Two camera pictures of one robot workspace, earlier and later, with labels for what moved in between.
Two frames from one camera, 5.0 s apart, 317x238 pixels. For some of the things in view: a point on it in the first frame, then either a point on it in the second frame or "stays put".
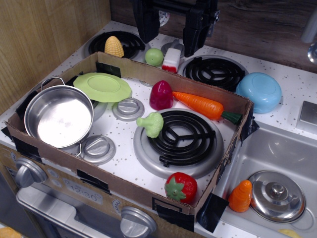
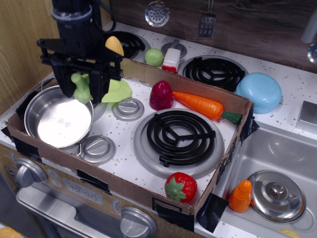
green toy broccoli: (153, 123) → (81, 92)
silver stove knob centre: (128, 109) stays put
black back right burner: (216, 72) stays put
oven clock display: (82, 191) stays put
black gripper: (203, 10) → (80, 44)
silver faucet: (309, 35) stays put
